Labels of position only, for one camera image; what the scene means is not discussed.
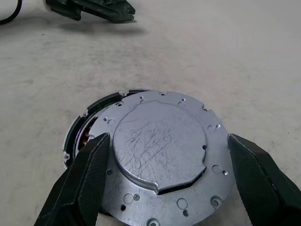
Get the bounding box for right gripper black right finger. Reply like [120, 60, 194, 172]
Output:
[227, 133, 301, 226]

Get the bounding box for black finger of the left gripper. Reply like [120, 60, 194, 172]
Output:
[82, 0, 136, 16]
[81, 6, 135, 24]

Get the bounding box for silver round motor lid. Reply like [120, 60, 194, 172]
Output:
[95, 90, 237, 226]

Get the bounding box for silver motor housing copper windings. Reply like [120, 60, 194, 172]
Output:
[62, 89, 152, 171]

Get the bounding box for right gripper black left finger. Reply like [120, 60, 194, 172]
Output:
[34, 132, 111, 226]

